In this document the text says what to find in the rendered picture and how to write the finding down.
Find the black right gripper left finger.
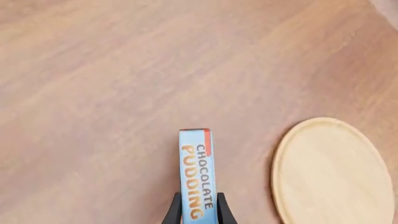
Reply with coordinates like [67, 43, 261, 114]
[162, 192, 182, 224]

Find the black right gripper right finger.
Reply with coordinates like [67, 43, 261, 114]
[216, 192, 239, 224]

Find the blue chocolate pudding box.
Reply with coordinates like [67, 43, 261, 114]
[178, 127, 218, 224]

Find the pale wooden round plate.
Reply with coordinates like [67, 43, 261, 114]
[272, 116, 396, 224]

